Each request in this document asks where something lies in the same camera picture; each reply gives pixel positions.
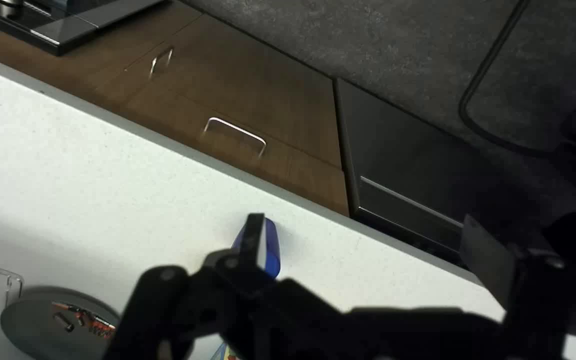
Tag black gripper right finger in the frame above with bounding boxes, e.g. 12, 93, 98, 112
464, 216, 570, 360

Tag wooden front drawer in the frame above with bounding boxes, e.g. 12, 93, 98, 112
34, 52, 352, 216

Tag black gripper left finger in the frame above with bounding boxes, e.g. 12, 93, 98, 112
105, 213, 371, 360

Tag black steel dishwasher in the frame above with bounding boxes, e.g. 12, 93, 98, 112
0, 0, 167, 56

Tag reddish sticks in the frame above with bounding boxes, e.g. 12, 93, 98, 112
51, 300, 118, 340

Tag silver drawer handle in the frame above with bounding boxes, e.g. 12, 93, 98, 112
202, 113, 268, 159

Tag silver door handle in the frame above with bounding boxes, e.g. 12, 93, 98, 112
147, 45, 176, 79

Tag dark grey round plate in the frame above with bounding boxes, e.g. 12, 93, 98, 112
0, 286, 122, 360

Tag blue plastic cup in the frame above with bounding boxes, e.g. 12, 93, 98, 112
232, 216, 284, 279

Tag wooden cabinet door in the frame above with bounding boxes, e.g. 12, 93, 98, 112
67, 0, 344, 167

